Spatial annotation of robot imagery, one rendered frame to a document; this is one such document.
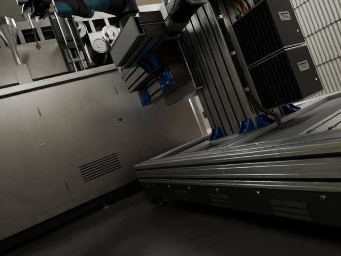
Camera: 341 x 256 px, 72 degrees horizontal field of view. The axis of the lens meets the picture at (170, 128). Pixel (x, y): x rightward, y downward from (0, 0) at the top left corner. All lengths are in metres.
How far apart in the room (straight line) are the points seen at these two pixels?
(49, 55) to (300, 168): 2.19
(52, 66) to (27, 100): 0.75
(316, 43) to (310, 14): 0.42
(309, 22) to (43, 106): 3.66
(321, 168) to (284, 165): 0.07
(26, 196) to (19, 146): 0.29
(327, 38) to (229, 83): 3.22
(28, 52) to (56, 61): 0.22
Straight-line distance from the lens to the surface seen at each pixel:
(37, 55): 2.40
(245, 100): 0.92
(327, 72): 4.14
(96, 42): 2.10
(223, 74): 0.97
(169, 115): 1.75
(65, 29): 2.01
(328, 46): 4.10
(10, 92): 1.66
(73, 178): 1.59
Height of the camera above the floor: 0.34
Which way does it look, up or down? level
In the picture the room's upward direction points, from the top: 21 degrees counter-clockwise
